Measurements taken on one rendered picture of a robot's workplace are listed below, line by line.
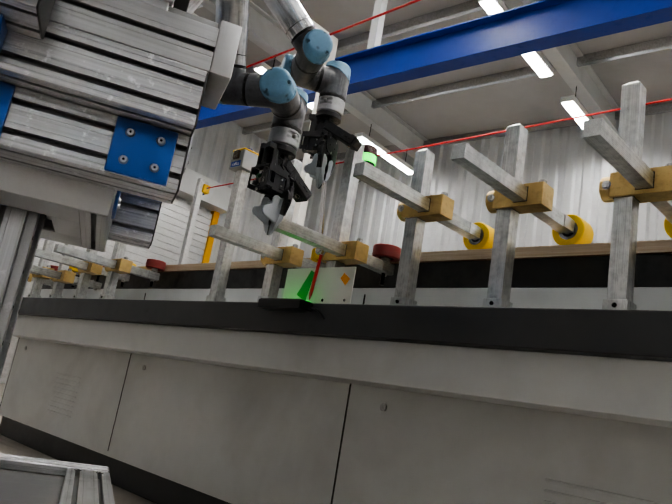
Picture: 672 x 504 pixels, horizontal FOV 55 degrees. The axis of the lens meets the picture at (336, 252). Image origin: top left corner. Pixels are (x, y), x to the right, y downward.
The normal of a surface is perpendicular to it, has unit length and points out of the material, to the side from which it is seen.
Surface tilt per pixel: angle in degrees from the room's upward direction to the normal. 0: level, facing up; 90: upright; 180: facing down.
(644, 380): 90
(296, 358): 90
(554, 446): 90
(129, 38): 90
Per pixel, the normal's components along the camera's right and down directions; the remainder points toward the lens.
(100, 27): 0.35, -0.16
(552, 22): -0.62, -0.28
